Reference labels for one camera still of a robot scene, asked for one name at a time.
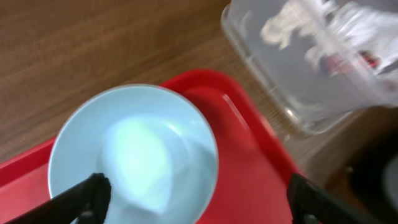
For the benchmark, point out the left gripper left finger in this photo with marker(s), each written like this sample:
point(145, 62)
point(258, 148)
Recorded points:
point(84, 203)

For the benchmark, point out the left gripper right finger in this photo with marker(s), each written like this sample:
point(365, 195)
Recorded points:
point(311, 204)

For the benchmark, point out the light blue bowl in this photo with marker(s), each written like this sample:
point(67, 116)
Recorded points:
point(155, 147)

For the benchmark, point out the red snack wrapper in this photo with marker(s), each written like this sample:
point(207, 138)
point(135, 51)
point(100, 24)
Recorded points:
point(336, 65)

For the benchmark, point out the white napkin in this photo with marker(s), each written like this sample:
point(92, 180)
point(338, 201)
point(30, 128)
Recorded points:
point(356, 27)

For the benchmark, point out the red plastic tray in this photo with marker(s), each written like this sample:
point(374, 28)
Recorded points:
point(254, 168)

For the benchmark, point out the black tray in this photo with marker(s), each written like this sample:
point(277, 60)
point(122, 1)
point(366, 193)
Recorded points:
point(374, 177)

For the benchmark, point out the clear plastic bin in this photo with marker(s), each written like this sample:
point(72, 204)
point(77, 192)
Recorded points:
point(297, 77)

